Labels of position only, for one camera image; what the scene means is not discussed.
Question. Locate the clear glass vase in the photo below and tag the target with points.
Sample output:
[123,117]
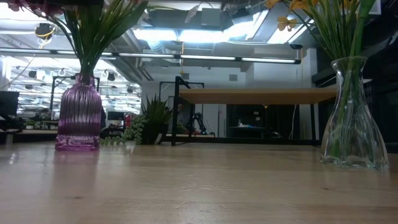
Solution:
[354,130]

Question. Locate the purple ribbed glass vase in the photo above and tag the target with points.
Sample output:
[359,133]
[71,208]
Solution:
[79,118]

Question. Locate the round black ceiling device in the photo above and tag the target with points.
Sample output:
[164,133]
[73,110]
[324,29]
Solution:
[45,30]

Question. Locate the wooden shelf with black legs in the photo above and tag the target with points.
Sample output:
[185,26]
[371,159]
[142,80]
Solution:
[248,96]

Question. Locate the potted green succulent plant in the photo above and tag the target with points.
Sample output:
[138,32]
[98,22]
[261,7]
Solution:
[155,118]

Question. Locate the long LED light bar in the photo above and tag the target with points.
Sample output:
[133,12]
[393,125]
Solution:
[202,57]

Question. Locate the red artificial flower bunch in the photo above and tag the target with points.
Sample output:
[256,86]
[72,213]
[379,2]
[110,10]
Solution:
[90,37]

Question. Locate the yellow artificial flower bunch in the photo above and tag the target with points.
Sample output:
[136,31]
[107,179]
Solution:
[332,28]

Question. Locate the black background robot arm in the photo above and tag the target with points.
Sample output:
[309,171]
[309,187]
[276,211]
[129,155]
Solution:
[197,119]

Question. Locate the black monitor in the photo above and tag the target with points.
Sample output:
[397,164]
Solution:
[9,102]

